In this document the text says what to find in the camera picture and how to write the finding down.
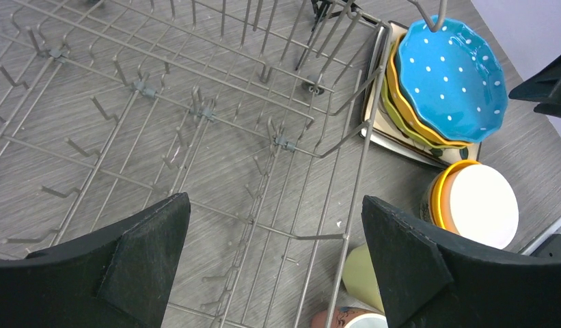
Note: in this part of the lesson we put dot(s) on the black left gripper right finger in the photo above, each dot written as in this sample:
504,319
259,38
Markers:
430,277

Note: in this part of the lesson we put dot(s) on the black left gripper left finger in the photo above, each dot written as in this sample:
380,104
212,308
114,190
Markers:
118,276

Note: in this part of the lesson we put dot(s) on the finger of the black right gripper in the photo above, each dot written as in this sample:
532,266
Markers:
544,89

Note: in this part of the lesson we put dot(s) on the blue polka dot plate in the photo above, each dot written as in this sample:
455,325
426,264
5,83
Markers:
453,80

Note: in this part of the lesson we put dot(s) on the orange polka dot plate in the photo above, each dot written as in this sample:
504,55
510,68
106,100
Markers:
406,110

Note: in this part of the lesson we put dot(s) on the yellow green mug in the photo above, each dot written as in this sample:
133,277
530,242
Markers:
359,278

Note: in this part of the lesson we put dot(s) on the orange bowl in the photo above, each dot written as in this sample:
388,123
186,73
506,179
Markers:
431,203

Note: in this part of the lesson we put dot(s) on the white bowl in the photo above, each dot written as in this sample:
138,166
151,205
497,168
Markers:
482,205

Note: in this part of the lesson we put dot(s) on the green polka dot plate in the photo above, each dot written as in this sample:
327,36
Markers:
400,123

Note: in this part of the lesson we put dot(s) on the square floral plate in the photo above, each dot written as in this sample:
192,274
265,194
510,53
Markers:
385,134

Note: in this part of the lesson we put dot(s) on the grey wire dish rack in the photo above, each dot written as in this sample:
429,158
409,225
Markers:
249,107

